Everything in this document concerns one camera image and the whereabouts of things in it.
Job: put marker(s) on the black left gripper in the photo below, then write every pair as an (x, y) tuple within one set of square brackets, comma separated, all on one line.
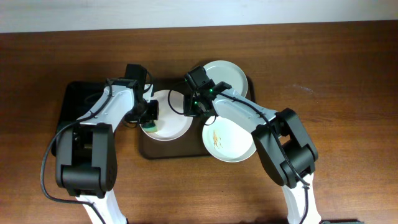
[(150, 112)]

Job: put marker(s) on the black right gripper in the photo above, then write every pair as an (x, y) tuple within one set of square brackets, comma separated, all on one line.
[(190, 106)]

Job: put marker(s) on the green yellow sponge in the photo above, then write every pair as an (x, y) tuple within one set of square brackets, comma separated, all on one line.
[(149, 127)]

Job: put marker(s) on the pink plate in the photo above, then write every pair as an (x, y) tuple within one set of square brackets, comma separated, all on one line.
[(170, 125)]

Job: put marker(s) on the white cream plate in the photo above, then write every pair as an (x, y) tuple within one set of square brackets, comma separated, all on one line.
[(227, 141)]

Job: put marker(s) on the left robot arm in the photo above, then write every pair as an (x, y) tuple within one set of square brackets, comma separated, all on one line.
[(86, 164)]

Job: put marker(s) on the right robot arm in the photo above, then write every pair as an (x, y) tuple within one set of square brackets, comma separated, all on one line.
[(285, 149)]

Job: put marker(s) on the brown serving tray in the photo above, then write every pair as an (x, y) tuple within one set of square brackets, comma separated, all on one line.
[(189, 144)]

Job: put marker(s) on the black tray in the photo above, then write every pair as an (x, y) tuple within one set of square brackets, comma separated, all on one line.
[(79, 98)]

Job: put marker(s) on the light blue-grey plate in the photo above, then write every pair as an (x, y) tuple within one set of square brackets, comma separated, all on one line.
[(228, 72)]

